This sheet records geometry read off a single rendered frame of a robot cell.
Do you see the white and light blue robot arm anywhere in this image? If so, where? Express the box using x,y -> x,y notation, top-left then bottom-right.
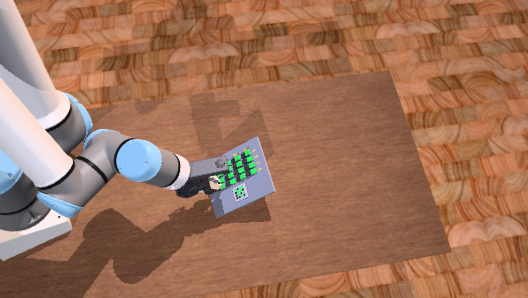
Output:
0,0 -> 229,231

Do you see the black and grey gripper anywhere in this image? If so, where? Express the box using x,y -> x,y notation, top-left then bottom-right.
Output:
175,169 -> 222,198

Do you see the grey switch panel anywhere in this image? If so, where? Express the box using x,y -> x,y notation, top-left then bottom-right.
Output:
210,136 -> 276,218

